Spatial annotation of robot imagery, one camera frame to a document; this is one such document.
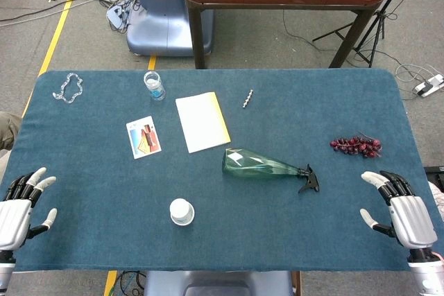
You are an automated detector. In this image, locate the white paper cup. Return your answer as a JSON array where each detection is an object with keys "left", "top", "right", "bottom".
[{"left": 169, "top": 198, "right": 196, "bottom": 227}]

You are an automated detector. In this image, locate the yellow white notebook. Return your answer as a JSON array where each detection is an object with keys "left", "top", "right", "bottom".
[{"left": 175, "top": 92, "right": 232, "bottom": 154}]

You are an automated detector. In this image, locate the olive green clothing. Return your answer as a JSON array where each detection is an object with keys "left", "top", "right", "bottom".
[{"left": 0, "top": 111, "right": 22, "bottom": 151}]

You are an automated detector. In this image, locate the green spray bottle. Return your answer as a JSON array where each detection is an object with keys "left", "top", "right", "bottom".
[{"left": 221, "top": 148, "right": 321, "bottom": 194}]

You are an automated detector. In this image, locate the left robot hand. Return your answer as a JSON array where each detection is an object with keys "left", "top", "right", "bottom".
[{"left": 0, "top": 166, "right": 58, "bottom": 252}]

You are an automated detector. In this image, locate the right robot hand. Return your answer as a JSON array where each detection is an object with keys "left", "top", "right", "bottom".
[{"left": 359, "top": 170, "right": 438, "bottom": 250}]

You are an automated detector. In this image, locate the black tripod stand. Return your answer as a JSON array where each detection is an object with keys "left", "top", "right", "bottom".
[{"left": 311, "top": 0, "right": 417, "bottom": 69}]

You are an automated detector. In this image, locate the blue grey robot torso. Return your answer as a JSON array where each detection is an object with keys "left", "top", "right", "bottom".
[{"left": 143, "top": 270, "right": 294, "bottom": 296}]

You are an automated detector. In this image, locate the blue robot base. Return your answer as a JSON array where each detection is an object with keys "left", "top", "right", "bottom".
[{"left": 126, "top": 0, "right": 214, "bottom": 58}]

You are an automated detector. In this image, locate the red grape bunch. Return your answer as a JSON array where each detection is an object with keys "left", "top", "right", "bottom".
[{"left": 330, "top": 132, "right": 383, "bottom": 159}]

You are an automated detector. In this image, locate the white power strip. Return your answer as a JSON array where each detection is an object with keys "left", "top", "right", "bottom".
[{"left": 414, "top": 73, "right": 444, "bottom": 98}]

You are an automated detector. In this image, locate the blue table cloth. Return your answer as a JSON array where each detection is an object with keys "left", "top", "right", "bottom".
[{"left": 0, "top": 68, "right": 444, "bottom": 272}]

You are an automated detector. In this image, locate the colourful picture card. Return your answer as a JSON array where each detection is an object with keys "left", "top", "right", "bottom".
[{"left": 126, "top": 115, "right": 163, "bottom": 160}]

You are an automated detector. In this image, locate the clear plastic water bottle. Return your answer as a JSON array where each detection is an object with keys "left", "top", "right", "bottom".
[{"left": 143, "top": 71, "right": 167, "bottom": 102}]

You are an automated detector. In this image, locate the clear bead chain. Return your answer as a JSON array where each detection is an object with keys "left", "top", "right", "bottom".
[{"left": 52, "top": 72, "right": 84, "bottom": 104}]

